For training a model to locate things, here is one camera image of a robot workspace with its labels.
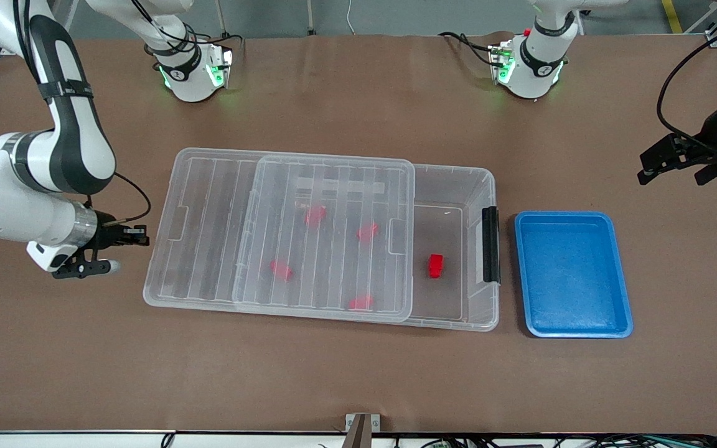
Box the clear ribbed plastic lid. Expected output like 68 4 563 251
143 147 417 324

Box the clear plastic storage box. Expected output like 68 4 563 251
233 162 500 332

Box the brown table cover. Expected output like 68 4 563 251
0 33 717 435

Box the blue plastic tray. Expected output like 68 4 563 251
514 211 634 339

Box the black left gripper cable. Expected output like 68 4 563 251
656 16 717 150

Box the black box latch handle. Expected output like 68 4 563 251
482 206 501 286

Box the black right arm base cable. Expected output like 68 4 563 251
208 32 245 63

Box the black arm base cable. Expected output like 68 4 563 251
438 31 502 67
208 32 245 63

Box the black left arm base cable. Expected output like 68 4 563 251
438 31 502 67

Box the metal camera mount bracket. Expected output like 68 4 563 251
345 413 382 448

